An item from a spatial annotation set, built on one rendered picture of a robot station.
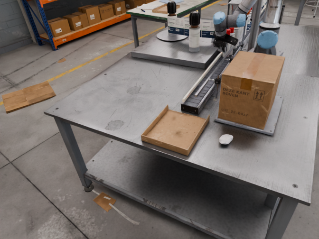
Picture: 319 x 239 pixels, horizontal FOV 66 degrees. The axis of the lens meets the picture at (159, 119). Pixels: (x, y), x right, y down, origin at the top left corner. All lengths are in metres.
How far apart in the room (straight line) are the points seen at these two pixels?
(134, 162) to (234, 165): 1.04
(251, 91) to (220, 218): 0.86
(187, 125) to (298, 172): 0.57
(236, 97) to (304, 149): 0.39
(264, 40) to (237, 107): 0.53
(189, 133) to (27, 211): 1.52
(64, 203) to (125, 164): 0.59
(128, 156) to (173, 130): 0.83
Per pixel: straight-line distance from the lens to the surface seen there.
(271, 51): 1.86
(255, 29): 2.05
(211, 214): 1.73
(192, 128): 1.34
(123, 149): 2.15
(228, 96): 1.29
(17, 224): 2.30
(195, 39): 2.05
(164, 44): 2.28
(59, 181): 2.40
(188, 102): 1.45
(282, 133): 1.40
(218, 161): 1.18
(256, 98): 1.26
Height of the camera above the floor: 1.70
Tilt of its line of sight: 38 degrees down
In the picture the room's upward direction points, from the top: 5 degrees counter-clockwise
